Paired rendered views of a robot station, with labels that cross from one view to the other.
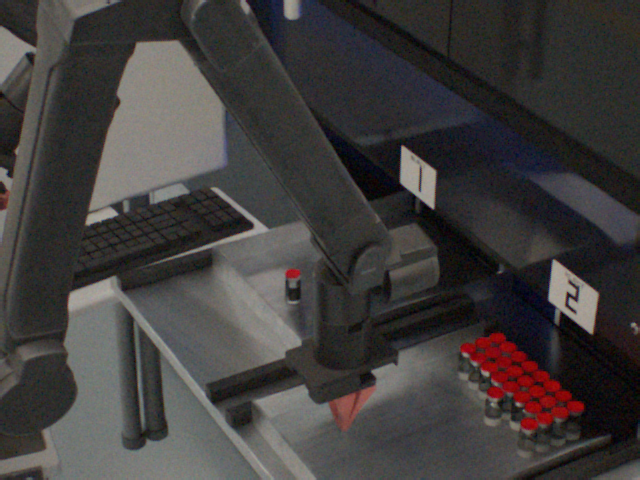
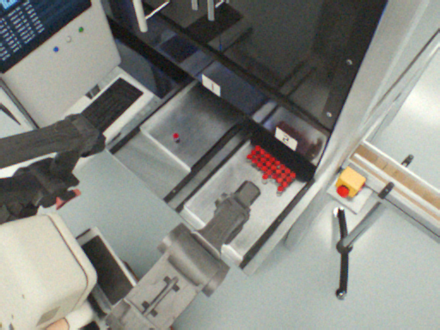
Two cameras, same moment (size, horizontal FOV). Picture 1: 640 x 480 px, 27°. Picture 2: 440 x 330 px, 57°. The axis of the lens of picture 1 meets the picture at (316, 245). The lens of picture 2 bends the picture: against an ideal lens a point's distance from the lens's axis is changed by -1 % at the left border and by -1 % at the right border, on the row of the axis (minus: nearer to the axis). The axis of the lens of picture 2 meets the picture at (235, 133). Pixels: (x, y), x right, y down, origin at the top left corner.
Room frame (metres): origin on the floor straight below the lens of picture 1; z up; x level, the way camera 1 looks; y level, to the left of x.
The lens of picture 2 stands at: (0.77, 0.09, 2.22)
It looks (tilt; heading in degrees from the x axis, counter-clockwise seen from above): 60 degrees down; 340
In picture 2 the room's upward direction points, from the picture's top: 1 degrees clockwise
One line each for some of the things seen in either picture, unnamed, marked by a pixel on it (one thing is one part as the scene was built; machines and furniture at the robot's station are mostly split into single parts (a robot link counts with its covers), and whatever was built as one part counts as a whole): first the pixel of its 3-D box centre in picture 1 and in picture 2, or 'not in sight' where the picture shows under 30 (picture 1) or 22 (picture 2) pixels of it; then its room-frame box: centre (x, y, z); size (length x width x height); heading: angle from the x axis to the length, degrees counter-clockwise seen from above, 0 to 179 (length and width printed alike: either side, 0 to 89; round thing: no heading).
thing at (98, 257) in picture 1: (123, 240); (97, 115); (1.79, 0.30, 0.82); 0.40 x 0.14 x 0.02; 124
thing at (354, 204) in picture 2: not in sight; (351, 189); (1.15, -0.50, 0.87); 0.14 x 0.13 x 0.02; 120
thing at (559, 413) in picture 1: (518, 390); (270, 168); (1.31, -0.25, 0.90); 0.18 x 0.02 x 0.05; 29
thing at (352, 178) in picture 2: not in sight; (351, 180); (1.15, -0.46, 1.00); 0.08 x 0.07 x 0.07; 120
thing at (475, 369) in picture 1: (503, 395); (265, 173); (1.30, -0.23, 0.90); 0.18 x 0.02 x 0.05; 29
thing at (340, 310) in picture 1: (346, 287); not in sight; (1.11, -0.03, 1.19); 0.07 x 0.06 x 0.07; 120
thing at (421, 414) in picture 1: (428, 428); (246, 195); (1.25, -0.13, 0.90); 0.34 x 0.26 x 0.04; 119
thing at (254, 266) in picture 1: (360, 267); (196, 119); (1.60, -0.06, 0.90); 0.34 x 0.26 x 0.04; 120
